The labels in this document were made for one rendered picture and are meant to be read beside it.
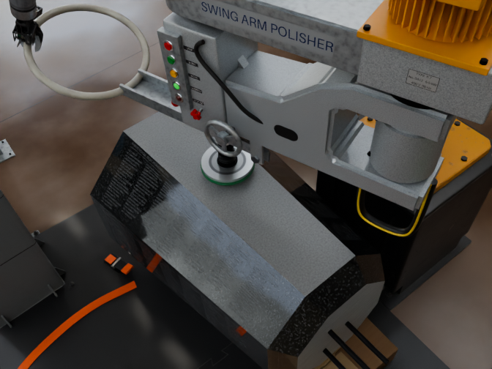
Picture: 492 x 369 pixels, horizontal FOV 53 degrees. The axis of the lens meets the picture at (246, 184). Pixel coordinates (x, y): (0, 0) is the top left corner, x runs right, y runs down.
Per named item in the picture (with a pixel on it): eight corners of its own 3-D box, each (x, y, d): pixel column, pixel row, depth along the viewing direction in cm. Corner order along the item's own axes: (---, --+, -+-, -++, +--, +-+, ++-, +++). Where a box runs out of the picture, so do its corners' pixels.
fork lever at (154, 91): (291, 135, 180) (291, 125, 176) (263, 168, 170) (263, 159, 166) (147, 73, 205) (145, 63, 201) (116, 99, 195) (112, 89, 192)
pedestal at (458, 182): (382, 174, 309) (405, 80, 252) (471, 243, 274) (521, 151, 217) (303, 228, 286) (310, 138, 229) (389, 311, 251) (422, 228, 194)
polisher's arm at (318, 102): (432, 191, 160) (479, 67, 123) (405, 241, 148) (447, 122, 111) (244, 114, 188) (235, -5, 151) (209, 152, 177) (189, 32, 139)
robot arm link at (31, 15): (13, -9, 180) (41, -2, 182) (15, 1, 184) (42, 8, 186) (6, 8, 175) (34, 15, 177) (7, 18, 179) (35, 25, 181)
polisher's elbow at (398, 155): (377, 131, 153) (388, 80, 138) (441, 148, 147) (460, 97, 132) (359, 173, 142) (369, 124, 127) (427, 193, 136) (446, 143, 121)
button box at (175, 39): (195, 106, 167) (182, 33, 145) (190, 110, 166) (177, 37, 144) (176, 98, 170) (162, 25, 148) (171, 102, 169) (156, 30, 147)
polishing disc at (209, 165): (204, 186, 191) (203, 184, 190) (198, 148, 205) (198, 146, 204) (258, 178, 193) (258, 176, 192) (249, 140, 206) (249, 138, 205)
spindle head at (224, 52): (299, 127, 177) (304, 15, 143) (266, 166, 166) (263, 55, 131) (217, 95, 191) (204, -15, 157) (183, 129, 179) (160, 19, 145)
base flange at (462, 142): (408, 94, 245) (409, 87, 241) (493, 149, 219) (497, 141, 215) (335, 140, 228) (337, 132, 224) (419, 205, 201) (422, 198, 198)
